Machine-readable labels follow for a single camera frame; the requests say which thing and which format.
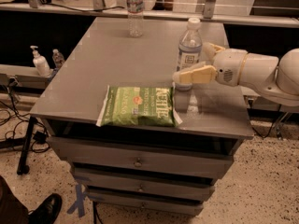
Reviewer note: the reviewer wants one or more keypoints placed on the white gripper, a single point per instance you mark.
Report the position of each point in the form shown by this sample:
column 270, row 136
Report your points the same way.
column 228, row 66

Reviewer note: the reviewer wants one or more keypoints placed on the blue label plastic bottle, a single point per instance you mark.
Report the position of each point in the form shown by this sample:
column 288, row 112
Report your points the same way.
column 189, row 45

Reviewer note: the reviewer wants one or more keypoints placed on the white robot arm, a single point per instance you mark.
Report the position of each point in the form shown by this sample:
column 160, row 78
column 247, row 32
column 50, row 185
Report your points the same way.
column 272, row 78

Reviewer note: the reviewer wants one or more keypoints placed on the clear plastic water bottle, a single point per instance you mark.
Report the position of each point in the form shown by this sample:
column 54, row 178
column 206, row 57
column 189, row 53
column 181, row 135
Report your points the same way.
column 135, row 17

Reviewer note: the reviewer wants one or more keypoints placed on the green jalapeno chip bag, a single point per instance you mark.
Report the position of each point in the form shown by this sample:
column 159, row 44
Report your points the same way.
column 139, row 106

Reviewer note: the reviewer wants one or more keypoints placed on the white pump dispenser bottle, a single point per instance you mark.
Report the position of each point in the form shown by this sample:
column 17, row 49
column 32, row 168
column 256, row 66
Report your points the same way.
column 40, row 62

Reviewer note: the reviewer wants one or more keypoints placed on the grey drawer cabinet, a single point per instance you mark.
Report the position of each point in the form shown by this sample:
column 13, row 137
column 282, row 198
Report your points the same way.
column 130, row 138

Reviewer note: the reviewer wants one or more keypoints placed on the top drawer with knob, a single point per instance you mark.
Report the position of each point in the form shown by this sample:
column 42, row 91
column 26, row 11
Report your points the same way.
column 152, row 159

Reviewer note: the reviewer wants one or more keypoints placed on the drawer with knob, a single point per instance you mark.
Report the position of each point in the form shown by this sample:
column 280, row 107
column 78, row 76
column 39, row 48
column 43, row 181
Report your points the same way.
column 106, row 180
column 152, row 159

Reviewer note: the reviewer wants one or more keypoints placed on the middle drawer with knob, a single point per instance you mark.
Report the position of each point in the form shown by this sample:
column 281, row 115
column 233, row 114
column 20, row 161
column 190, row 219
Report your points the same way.
column 106, row 180

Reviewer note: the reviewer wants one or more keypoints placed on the bottom drawer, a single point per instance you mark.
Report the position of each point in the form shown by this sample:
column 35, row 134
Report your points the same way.
column 173, row 205

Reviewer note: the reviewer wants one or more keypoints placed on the blue tape cross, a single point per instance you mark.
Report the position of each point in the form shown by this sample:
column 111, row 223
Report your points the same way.
column 78, row 205

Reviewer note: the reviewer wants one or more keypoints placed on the black table leg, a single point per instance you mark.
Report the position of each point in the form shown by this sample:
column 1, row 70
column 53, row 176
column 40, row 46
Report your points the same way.
column 23, row 168

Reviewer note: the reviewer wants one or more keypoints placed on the black shoe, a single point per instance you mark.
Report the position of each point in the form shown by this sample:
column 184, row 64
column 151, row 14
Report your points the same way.
column 48, row 211

